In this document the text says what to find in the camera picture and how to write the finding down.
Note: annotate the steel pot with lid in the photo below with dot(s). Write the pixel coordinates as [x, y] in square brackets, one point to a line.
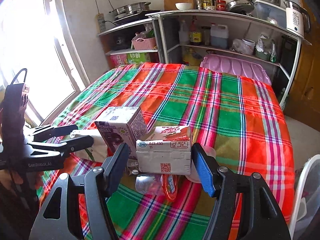
[128, 10]

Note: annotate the white metal shelf rack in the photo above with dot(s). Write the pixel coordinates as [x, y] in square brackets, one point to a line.
[232, 35]

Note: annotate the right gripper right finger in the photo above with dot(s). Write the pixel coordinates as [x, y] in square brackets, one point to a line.
[260, 214]

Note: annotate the clear upturned jelly cup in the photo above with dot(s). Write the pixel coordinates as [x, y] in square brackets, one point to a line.
[203, 163]

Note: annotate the pink plastic basket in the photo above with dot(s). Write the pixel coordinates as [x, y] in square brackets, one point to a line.
[144, 43]

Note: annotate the red jar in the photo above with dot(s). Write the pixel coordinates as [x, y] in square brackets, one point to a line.
[221, 5]

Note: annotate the purple milk carton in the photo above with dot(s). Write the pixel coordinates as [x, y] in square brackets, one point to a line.
[121, 124]

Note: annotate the white oil jug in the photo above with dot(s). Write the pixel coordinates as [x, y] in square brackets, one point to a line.
[219, 35]

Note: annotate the white ceramic bowl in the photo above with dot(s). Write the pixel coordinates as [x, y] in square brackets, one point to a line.
[184, 6]

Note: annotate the white electric kettle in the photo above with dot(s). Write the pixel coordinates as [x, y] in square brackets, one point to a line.
[297, 18]

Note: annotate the wooden door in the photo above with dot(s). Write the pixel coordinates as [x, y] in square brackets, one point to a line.
[303, 102]

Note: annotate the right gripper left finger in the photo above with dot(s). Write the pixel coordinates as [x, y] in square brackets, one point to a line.
[59, 215]

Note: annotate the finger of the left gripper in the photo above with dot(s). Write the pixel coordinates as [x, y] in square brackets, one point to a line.
[43, 133]
[37, 150]

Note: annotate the white round trash bin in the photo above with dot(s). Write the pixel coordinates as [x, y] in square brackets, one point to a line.
[304, 221]

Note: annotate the clear storage box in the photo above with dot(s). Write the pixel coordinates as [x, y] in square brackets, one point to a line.
[270, 13]

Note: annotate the white red milk carton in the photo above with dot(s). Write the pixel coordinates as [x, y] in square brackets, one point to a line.
[165, 150]

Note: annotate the dark soy sauce bottle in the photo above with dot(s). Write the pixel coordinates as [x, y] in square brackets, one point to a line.
[195, 35]

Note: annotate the white power strip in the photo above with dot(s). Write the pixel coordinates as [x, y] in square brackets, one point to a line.
[100, 21]

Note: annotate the pink plastic lid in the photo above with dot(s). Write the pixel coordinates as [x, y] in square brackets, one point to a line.
[236, 67]

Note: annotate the plaid tablecloth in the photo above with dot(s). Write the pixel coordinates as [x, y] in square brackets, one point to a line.
[238, 117]

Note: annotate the red lid jelly cup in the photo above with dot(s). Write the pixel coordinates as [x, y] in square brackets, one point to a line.
[157, 185]

